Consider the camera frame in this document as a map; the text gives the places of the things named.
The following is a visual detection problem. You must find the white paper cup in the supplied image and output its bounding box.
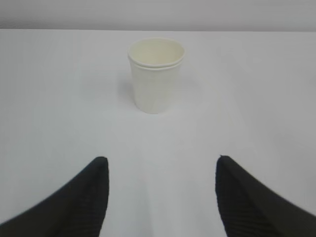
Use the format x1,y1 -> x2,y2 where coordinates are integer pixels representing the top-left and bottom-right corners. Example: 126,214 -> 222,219
127,38 -> 185,114

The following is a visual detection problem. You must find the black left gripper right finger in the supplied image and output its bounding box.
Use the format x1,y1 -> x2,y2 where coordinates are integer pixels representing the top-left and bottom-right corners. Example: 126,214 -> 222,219
216,156 -> 316,237

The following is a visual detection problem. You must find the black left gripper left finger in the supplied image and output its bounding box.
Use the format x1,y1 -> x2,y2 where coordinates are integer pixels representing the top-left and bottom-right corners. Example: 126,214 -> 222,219
0,157 -> 109,237

